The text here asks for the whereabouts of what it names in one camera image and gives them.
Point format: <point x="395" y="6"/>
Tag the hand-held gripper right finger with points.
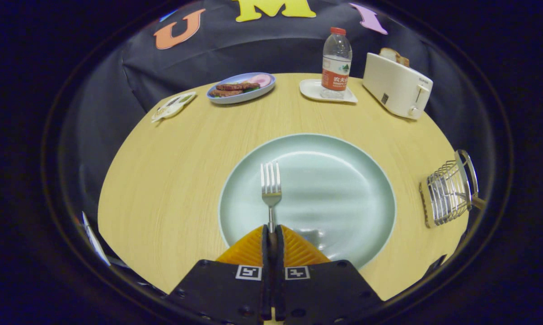
<point x="321" y="293"/>

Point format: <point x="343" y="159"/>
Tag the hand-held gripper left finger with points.
<point x="226" y="293"/>

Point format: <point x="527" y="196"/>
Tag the pale green plate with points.
<point x="334" y="194"/>

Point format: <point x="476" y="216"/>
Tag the blue food plate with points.
<point x="226" y="100"/>

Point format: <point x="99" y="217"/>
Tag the white divided sauce dish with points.
<point x="172" y="107"/>

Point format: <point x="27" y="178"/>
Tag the brown toy sausage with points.
<point x="226" y="93"/>
<point x="237" y="86"/>

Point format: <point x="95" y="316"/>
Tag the white square coaster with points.
<point x="310" y="89"/>

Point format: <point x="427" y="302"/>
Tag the pink toy ham slice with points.
<point x="260" y="80"/>

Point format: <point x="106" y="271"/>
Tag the cream white toaster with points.
<point x="395" y="88"/>

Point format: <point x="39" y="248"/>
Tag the clear red-capped water bottle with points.
<point x="336" y="67"/>

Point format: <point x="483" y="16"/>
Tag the black backdrop cloth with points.
<point x="262" y="49"/>

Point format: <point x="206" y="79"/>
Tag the toasted bread slice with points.
<point x="404" y="60"/>
<point x="389" y="54"/>

